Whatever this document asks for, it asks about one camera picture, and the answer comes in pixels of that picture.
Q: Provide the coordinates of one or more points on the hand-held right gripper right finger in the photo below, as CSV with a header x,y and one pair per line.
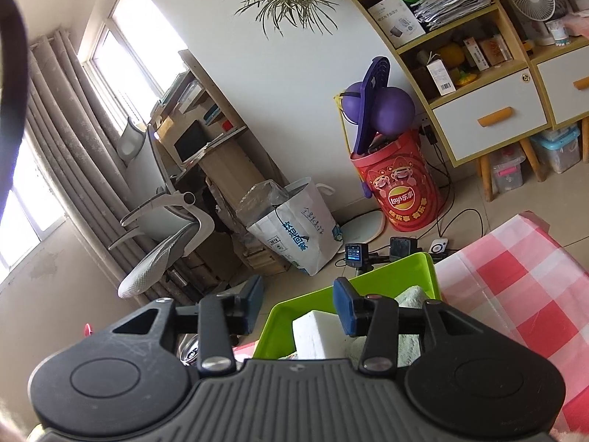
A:
x,y
347,304

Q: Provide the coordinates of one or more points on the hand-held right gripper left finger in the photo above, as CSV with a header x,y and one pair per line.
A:
x,y
251,299

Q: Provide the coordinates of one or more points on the green plastic bin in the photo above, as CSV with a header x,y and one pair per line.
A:
x,y
317,299

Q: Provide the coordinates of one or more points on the white foam block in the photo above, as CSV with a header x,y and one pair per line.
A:
x,y
317,336

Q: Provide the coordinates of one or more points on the cardboard box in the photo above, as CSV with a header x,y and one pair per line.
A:
x,y
262,258

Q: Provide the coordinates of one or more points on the round white scale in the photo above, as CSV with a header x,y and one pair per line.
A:
x,y
363,225

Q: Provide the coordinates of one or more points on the white paper bag blue print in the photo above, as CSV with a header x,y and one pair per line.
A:
x,y
299,235

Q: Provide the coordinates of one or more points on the clear plastic bag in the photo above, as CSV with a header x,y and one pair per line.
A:
x,y
262,198

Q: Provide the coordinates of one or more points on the grey mesh office chair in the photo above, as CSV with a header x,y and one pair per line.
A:
x,y
156,258

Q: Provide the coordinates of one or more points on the small white device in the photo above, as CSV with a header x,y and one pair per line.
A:
x,y
439,246

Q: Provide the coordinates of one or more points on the red printed bucket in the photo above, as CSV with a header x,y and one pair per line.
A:
x,y
400,184

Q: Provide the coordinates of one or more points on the wooden desk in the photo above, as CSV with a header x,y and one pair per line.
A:
x,y
230,165

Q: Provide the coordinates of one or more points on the yellow thin rod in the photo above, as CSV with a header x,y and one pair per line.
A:
x,y
343,124

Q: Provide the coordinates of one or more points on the red white checkered tablecloth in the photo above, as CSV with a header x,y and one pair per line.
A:
x,y
529,285

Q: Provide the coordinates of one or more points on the purple peanut ball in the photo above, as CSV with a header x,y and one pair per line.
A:
x,y
395,110

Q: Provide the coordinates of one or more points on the clear plastic storage box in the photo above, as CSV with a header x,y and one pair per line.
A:
x,y
506,170

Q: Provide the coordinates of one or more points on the wooden cabinet with white drawers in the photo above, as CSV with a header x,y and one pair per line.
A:
x,y
460,124

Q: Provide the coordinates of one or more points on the window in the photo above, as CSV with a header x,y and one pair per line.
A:
x,y
133,32
23,212

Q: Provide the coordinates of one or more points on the white box with barcode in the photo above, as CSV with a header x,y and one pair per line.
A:
x,y
441,77

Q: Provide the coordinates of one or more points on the grey curtain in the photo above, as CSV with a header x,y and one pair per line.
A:
x,y
69,124

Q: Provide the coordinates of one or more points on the blue lid storage box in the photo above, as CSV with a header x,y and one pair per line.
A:
x,y
554,149

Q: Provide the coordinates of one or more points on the yellow toy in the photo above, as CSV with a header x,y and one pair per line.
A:
x,y
451,55

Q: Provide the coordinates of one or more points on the white product box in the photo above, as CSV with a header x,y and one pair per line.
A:
x,y
395,20

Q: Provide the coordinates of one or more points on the stack of papers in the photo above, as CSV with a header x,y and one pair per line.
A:
x,y
453,2

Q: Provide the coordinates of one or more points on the white paper cup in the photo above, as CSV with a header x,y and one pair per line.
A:
x,y
557,33

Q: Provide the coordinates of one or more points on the small black camera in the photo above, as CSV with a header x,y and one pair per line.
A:
x,y
401,246
356,254

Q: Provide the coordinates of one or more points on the black wall plug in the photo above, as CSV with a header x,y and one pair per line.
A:
x,y
429,133

